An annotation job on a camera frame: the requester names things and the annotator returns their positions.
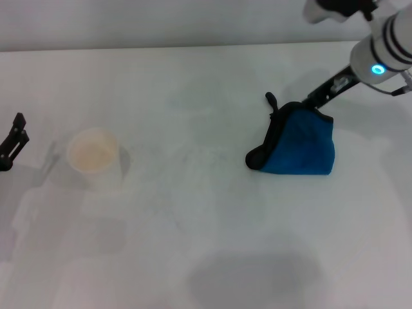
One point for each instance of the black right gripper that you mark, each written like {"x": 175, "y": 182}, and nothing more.
{"x": 334, "y": 87}

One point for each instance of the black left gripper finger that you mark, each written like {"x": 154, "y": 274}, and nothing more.
{"x": 16, "y": 141}

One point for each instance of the blue rag with black trim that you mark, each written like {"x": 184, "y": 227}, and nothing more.
{"x": 302, "y": 148}

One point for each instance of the white paper cup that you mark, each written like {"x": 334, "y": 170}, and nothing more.
{"x": 93, "y": 154}

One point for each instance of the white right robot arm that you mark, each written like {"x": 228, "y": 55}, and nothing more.
{"x": 386, "y": 45}

